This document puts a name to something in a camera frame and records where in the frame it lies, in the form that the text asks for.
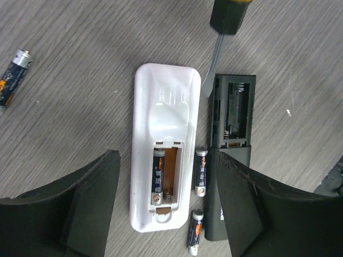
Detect black battery in remote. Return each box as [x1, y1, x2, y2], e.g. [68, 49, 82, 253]
[151, 148, 165, 205]

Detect black battery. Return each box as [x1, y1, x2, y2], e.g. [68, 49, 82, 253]
[1, 50, 33, 110]
[188, 209, 204, 256]
[151, 148, 165, 205]
[194, 147, 208, 197]

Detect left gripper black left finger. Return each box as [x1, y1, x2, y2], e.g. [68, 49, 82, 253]
[1, 150, 121, 256]

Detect black remote control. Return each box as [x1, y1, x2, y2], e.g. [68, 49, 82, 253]
[204, 74, 256, 241]

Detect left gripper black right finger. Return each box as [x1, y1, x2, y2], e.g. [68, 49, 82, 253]
[214, 151, 342, 256]

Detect white remote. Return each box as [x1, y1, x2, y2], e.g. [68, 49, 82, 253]
[130, 63, 201, 233]

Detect orange handle screwdriver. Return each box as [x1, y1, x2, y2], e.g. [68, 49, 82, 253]
[200, 0, 251, 97]

